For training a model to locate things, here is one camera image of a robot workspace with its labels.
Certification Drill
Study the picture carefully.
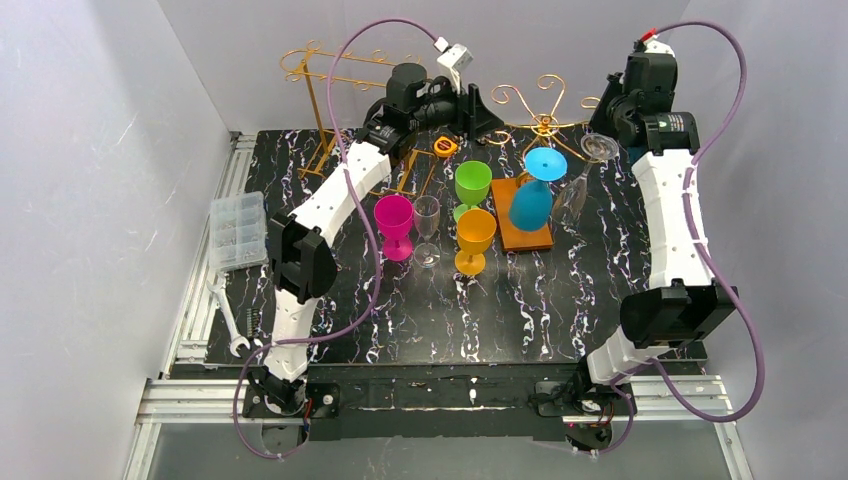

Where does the clear wine glass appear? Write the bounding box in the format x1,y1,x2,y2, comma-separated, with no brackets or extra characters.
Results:
413,195,441,268
552,133,619,228

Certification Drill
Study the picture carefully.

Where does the blue plastic wine glass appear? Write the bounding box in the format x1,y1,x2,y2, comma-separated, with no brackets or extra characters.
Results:
509,147,567,232

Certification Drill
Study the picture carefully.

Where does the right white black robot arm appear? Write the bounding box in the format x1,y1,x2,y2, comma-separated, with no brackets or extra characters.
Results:
581,51,735,385

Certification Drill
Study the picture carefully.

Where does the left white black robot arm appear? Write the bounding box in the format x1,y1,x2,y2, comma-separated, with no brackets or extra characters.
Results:
263,63,505,383

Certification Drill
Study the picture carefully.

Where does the green plastic wine glass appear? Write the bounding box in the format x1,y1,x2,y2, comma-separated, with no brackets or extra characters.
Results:
453,160,492,222

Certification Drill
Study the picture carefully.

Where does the gold rectangular hanging rack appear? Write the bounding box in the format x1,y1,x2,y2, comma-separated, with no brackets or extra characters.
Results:
279,39,442,198

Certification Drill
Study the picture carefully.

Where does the orange plastic wine glass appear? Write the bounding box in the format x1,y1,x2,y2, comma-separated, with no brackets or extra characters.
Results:
454,209,498,276

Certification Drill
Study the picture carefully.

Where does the magenta plastic wine glass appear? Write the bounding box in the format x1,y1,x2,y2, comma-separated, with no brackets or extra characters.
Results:
374,194,414,262

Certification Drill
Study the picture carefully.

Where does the yellow tape measure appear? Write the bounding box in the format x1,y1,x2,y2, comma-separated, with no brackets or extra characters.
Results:
432,136,459,159

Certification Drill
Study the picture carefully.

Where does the clear plastic screw box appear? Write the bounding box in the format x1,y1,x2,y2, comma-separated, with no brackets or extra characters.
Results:
208,191,268,272

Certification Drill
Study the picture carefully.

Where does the black bit strip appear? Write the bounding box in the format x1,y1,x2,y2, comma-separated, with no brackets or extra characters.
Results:
246,308,261,338

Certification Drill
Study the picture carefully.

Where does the silver wrench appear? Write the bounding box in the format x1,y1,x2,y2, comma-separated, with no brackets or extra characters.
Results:
208,277,251,358

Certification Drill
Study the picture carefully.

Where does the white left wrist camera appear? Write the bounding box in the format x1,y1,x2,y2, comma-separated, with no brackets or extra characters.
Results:
434,37,473,93

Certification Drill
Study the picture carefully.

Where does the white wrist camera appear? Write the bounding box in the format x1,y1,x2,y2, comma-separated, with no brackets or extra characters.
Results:
434,37,473,93
633,28,675,57

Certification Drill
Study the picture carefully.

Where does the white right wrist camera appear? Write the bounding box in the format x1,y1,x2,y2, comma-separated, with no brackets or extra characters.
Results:
633,28,675,57

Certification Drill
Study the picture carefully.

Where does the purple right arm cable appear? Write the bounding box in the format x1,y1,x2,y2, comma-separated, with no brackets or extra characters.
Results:
596,19,766,455

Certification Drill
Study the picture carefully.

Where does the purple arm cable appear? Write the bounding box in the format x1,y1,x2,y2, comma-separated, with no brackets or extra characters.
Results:
596,19,766,455
231,17,442,462

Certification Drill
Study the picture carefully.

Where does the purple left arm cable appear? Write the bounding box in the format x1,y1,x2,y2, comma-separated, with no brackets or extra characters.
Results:
231,17,442,462

